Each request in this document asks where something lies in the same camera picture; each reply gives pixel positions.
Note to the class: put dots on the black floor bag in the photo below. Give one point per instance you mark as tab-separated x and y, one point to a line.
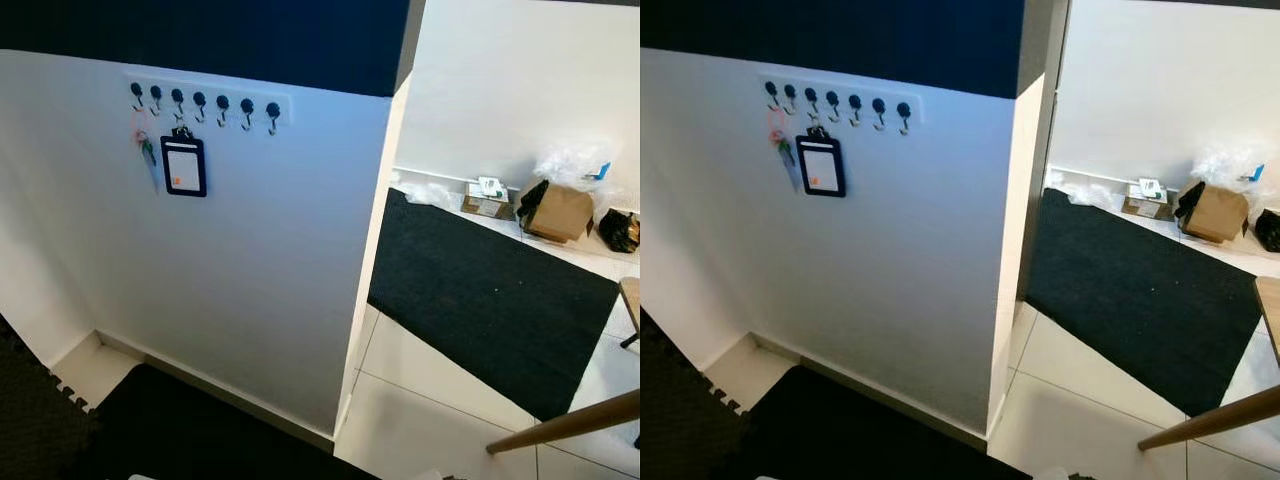
1270	230
620	230

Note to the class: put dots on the small blue item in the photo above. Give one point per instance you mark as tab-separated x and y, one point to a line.
1256	173
601	171

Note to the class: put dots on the large brown cardboard box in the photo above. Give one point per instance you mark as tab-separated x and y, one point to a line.
1222	212
565	212

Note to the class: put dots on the clear plastic wrap bundle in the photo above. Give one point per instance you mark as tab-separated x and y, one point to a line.
1225	162
565	162

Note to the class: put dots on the black cloth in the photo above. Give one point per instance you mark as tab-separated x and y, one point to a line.
1189	202
530	203

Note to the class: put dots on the small flat cardboard box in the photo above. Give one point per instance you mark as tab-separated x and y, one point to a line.
487	208
1142	208

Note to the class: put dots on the small white packet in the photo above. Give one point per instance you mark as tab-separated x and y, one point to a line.
491	187
1150	188

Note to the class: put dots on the black floor rug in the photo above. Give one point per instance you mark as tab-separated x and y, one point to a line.
480	290
1130	290

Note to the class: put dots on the black foam puzzle mat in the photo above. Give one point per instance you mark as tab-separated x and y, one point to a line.
680	410
35	410

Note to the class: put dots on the light wooden pole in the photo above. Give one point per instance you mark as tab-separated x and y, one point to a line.
570	422
1210	418

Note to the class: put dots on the dark blue badge holder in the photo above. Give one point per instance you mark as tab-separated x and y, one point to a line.
822	166
185	165

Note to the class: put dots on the white plastic bag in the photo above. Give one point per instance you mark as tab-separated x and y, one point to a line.
430	192
1078	190

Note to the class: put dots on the black floor mat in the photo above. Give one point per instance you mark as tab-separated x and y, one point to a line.
200	440
860	440

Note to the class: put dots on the black wall hook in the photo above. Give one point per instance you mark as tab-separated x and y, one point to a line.
136	90
832	98
199	99
155	93
903	109
878	105
855	102
772	89
222	102
811	95
246	105
177	96
790	92
272	109

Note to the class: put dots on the white wall hook rack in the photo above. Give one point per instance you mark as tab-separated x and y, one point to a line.
285	107
915	107

